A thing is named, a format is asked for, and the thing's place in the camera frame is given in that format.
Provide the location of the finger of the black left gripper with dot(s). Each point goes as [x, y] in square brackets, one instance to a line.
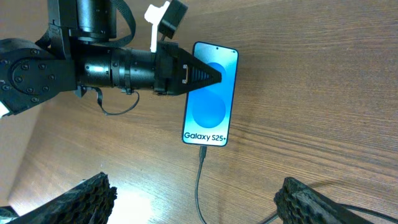
[194, 74]

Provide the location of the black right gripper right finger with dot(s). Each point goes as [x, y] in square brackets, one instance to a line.
[299, 203]

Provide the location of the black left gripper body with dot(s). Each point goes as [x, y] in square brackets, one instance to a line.
[169, 70]

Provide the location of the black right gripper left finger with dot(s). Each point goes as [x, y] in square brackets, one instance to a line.
[91, 201]

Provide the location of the blue Galaxy smartphone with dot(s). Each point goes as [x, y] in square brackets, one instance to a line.
[208, 110]

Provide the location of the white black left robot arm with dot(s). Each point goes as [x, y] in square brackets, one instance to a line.
[86, 47]

